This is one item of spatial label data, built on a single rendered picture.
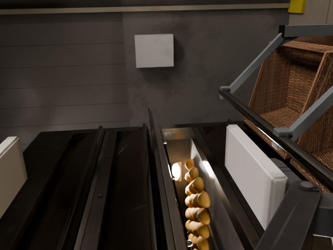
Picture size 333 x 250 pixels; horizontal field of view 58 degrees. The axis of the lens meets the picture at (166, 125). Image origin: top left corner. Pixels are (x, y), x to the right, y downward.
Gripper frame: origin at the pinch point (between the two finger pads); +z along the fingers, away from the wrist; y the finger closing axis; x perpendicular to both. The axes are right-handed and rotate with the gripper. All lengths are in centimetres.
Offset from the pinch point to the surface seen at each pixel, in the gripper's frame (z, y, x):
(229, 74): 282, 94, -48
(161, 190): 62, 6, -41
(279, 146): 42, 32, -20
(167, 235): 42, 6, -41
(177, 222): 46, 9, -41
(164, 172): 73, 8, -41
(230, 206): 72, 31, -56
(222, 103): 284, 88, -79
